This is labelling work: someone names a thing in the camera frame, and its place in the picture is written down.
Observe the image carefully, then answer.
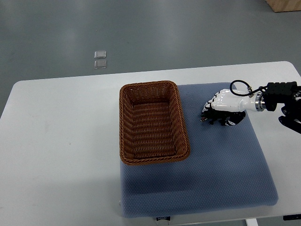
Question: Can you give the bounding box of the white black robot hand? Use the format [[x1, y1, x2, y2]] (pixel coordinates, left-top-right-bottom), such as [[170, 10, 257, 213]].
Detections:
[[204, 89, 265, 126]]

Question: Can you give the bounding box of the dark toy crocodile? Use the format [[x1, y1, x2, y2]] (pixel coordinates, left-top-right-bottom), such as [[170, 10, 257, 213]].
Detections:
[[200, 107, 232, 126]]

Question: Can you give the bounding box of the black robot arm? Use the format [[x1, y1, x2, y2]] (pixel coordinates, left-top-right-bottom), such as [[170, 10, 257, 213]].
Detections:
[[262, 81, 301, 133]]

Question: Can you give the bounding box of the brown wicker basket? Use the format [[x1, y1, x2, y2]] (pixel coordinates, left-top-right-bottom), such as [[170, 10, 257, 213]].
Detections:
[[119, 81, 190, 165]]

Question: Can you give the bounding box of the blue grey foam mat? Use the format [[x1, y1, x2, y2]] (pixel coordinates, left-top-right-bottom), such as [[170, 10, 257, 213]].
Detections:
[[120, 83, 278, 218]]

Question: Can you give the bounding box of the white table leg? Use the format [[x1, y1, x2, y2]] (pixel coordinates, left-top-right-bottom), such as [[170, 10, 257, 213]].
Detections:
[[246, 218, 258, 226]]

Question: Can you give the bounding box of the black table control panel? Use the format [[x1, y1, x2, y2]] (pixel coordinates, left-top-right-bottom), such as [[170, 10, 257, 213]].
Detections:
[[283, 214, 301, 221]]

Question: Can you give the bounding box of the upper metal floor plate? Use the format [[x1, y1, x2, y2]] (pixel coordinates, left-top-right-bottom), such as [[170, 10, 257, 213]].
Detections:
[[94, 50, 107, 59]]

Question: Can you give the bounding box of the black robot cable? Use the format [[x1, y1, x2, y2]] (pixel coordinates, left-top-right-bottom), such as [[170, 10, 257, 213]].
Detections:
[[230, 80, 269, 97]]

